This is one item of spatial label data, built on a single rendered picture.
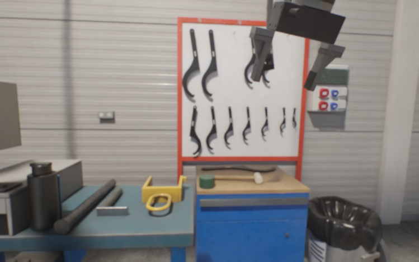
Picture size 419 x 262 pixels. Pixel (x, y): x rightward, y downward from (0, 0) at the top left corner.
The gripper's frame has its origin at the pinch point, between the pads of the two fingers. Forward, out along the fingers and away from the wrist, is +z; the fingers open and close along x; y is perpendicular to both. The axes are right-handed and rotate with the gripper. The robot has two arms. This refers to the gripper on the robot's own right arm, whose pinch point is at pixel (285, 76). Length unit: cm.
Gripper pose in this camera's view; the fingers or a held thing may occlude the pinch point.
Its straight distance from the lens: 51.1
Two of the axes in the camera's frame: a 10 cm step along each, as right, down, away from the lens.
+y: 1.2, 5.0, -8.6
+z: -1.9, 8.6, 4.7
